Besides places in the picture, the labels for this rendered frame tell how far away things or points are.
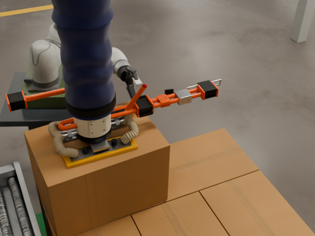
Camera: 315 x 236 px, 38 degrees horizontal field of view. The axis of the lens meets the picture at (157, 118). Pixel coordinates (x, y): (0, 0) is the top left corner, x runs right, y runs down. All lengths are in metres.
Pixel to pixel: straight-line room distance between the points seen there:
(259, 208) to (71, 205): 0.98
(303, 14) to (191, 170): 2.71
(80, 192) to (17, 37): 3.15
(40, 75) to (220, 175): 1.17
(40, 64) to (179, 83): 1.86
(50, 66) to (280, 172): 1.83
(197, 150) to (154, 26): 2.58
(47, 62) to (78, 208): 0.88
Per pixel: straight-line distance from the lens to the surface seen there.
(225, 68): 4.47
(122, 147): 2.13
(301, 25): 4.97
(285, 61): 4.71
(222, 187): 2.56
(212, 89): 2.28
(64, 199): 2.12
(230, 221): 2.41
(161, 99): 2.21
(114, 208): 2.31
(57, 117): 2.68
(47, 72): 2.67
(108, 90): 1.95
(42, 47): 2.63
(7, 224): 2.46
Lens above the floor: 2.43
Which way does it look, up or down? 40 degrees down
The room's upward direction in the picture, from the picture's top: 1 degrees clockwise
